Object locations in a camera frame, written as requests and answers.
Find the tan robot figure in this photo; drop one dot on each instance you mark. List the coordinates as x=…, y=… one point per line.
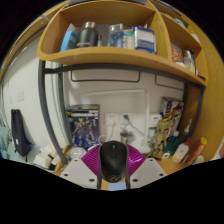
x=161, y=133

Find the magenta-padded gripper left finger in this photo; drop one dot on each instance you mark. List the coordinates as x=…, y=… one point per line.
x=77, y=171

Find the teal round container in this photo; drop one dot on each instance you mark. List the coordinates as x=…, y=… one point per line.
x=171, y=148

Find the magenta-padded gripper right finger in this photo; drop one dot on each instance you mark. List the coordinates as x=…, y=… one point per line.
x=148, y=170

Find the dark blue robot kit box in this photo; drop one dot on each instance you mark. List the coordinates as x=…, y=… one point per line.
x=83, y=125

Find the white wall box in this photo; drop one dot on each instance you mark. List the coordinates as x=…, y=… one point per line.
x=155, y=120

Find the white pump lotion bottle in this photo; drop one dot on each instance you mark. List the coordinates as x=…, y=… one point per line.
x=181, y=151

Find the black computer mouse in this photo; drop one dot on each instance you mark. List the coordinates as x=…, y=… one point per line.
x=113, y=160

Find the white wall socket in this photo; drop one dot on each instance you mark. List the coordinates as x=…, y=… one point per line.
x=112, y=119
x=128, y=121

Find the white desk lamp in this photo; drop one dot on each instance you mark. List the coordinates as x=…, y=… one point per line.
x=146, y=113

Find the red snack canister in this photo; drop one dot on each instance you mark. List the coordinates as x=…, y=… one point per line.
x=197, y=150

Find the clear plastic lidded cup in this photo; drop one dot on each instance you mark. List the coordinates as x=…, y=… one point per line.
x=77, y=153

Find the black hanging bag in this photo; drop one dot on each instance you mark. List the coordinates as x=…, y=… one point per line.
x=19, y=133

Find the white tissue box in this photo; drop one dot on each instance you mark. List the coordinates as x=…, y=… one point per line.
x=43, y=158

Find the wooden shelf unit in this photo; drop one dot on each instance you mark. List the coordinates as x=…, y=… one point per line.
x=110, y=55

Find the blue bottle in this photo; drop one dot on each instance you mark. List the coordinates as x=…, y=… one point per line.
x=174, y=137

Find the dark nozzle-top bottle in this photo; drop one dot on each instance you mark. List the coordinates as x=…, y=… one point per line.
x=185, y=135

